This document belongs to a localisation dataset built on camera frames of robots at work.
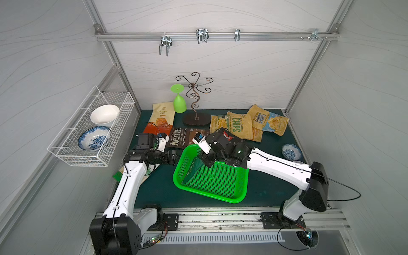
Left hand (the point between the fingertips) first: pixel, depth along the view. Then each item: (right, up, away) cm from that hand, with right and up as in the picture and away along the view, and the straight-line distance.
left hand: (170, 156), depth 79 cm
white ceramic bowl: (-30, +21, -5) cm, 37 cm away
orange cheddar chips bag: (-15, +21, +35) cm, 43 cm away
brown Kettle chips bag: (+1, +7, +25) cm, 26 cm away
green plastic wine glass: (+2, +29, +14) cm, 32 cm away
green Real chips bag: (+14, -3, -4) cm, 14 cm away
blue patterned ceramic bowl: (-29, +10, -14) cm, 34 cm away
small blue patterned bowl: (+71, -1, +18) cm, 73 cm away
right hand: (+15, +3, -5) cm, 16 cm away
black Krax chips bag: (+33, +9, +25) cm, 42 cm away
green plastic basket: (+28, -16, +7) cm, 33 cm away
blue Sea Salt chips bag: (+60, +19, +32) cm, 71 cm away
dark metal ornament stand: (+10, +20, +35) cm, 42 cm away
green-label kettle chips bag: (+41, +16, +28) cm, 52 cm away
